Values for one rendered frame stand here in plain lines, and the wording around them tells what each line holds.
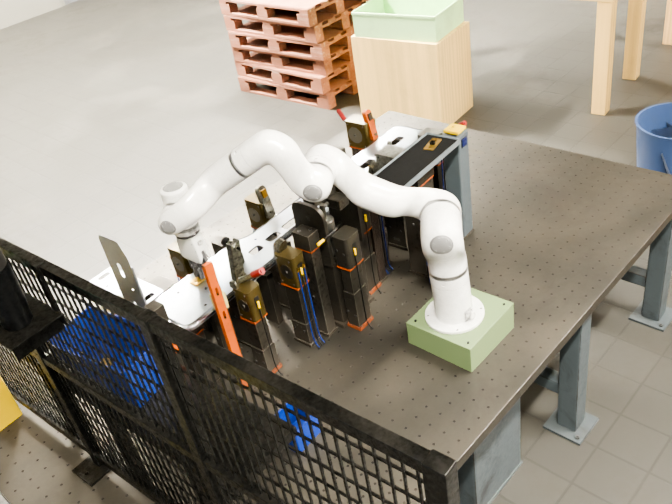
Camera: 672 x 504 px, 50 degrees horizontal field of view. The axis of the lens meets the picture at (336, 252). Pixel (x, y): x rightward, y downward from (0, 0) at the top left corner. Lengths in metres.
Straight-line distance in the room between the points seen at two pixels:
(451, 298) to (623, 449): 1.10
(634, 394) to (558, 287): 0.79
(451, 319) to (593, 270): 0.63
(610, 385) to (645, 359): 0.22
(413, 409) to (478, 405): 0.19
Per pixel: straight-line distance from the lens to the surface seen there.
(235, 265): 2.13
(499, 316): 2.31
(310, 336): 2.42
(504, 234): 2.85
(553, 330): 2.42
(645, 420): 3.14
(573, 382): 2.84
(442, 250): 2.02
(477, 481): 2.64
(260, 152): 2.00
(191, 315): 2.22
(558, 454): 2.98
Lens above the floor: 2.33
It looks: 35 degrees down
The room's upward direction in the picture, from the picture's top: 11 degrees counter-clockwise
